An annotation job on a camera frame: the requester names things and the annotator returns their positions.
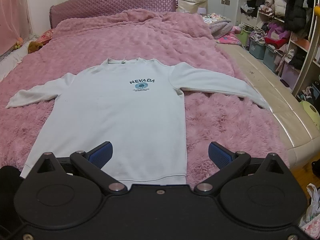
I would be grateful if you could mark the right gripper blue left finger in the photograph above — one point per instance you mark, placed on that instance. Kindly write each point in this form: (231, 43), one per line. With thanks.
(90, 164)

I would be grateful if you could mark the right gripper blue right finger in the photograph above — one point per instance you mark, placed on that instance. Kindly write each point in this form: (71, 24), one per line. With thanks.
(230, 165)

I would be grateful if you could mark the white Nevada sweatshirt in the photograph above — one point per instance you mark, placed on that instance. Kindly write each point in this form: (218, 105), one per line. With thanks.
(136, 105)

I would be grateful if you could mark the beige mattress edge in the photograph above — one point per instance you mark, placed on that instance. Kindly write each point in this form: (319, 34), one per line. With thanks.
(297, 130)

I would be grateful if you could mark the white plastic bag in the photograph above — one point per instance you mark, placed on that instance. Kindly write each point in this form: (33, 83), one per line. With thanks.
(309, 223)

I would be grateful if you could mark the teal storage bin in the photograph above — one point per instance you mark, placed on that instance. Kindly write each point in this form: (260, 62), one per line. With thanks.
(256, 49)

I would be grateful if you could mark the pink fluffy blanket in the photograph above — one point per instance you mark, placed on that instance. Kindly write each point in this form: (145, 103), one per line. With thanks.
(171, 38)

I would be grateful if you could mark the brown plush toy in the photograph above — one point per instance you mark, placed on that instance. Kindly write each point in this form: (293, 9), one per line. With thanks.
(34, 47)

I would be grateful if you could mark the grey folded blanket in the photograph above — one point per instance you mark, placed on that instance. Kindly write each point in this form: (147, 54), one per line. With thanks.
(220, 28)

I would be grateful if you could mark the white shelving unit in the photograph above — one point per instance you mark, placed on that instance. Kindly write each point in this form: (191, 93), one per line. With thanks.
(297, 62)

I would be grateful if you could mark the pink curtain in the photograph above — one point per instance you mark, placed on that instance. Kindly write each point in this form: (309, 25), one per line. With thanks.
(15, 24)

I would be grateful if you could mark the hanging dark jacket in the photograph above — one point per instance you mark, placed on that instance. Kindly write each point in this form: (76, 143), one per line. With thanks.
(297, 15)

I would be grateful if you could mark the white bedside cabinet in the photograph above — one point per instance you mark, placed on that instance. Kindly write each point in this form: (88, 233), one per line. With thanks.
(193, 6)

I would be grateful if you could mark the purple quilted headboard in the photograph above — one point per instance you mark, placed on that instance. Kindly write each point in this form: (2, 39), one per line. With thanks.
(94, 8)

